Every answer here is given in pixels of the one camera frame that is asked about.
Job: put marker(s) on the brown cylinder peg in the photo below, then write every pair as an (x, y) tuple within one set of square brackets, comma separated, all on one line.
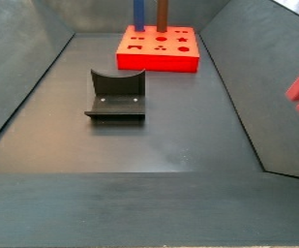
[(162, 11)]

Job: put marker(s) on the black curved holder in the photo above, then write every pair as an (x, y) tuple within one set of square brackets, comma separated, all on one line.
[(119, 95)]

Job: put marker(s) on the blue square peg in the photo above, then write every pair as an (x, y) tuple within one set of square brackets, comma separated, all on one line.
[(139, 15)]

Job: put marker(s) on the red shape-sorter board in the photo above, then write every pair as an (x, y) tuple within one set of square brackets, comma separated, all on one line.
[(154, 51)]

